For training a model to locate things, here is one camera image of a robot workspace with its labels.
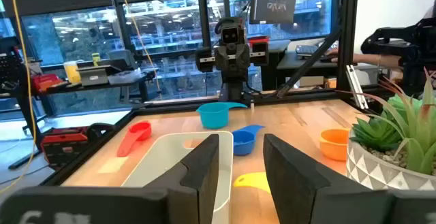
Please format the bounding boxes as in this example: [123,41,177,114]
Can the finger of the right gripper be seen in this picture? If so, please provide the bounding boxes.
[195,46,215,74]
[250,41,270,67]

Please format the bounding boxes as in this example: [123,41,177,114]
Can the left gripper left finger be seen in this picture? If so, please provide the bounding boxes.
[144,133,221,224]

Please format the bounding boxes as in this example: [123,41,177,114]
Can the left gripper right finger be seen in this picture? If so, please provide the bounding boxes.
[262,133,392,224]

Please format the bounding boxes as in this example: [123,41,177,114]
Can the yellow measuring cup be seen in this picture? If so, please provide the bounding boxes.
[233,172,273,195]

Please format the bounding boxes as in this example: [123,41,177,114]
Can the blue measuring cup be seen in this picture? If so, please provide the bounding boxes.
[232,124,266,157]

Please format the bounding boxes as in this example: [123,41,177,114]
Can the teal measuring cup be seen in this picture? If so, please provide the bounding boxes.
[196,101,249,130]

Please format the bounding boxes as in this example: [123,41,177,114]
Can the orange measuring cup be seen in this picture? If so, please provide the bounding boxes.
[319,128,352,162]

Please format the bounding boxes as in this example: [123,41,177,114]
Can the red measuring cup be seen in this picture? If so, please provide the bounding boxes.
[116,121,153,158]

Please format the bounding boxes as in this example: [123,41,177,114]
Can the person's forearm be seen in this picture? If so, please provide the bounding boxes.
[342,52,403,69]

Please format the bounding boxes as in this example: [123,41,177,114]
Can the white plastic basket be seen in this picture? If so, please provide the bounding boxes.
[121,130,234,224]

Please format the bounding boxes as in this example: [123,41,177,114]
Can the black office desk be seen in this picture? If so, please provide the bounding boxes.
[276,50,382,80]

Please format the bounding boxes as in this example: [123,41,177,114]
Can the computer keyboard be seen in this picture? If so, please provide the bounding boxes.
[294,43,339,61]

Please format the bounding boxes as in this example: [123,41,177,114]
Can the person's hand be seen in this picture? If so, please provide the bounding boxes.
[325,48,347,63]

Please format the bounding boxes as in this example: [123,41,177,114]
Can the clear plastic bag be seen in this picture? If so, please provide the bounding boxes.
[107,67,148,85]

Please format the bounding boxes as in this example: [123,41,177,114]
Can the white triangle-patterned pot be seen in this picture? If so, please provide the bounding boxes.
[345,137,436,191]

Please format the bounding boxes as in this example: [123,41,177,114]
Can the black work desk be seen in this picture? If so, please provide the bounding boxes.
[7,69,157,170]

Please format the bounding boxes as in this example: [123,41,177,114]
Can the green succulent plant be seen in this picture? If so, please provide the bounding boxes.
[335,66,436,176]

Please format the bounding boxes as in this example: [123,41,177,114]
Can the grey laptop device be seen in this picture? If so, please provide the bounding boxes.
[76,63,123,87]

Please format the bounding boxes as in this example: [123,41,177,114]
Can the yellow container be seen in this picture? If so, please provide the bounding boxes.
[63,60,82,84]

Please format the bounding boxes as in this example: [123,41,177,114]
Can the red and black toolbox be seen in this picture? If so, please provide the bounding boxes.
[40,123,117,171]

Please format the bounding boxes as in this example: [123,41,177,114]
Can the black equipment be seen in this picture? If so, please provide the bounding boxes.
[360,16,436,97]

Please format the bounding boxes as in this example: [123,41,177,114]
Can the red bag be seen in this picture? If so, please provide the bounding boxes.
[30,73,65,94]

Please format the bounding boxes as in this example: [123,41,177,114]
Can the black perforated crate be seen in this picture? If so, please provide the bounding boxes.
[0,36,23,94]

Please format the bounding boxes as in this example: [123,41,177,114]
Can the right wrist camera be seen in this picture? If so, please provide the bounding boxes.
[215,16,246,46]

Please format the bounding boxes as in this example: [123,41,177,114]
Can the yellow cable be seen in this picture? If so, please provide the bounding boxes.
[117,0,164,99]
[0,0,37,195]

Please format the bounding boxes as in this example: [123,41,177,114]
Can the black aluminium table frame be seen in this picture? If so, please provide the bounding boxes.
[40,0,392,187]

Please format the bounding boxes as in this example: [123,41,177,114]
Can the silver aluminium bracket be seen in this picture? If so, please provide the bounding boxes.
[345,64,369,111]

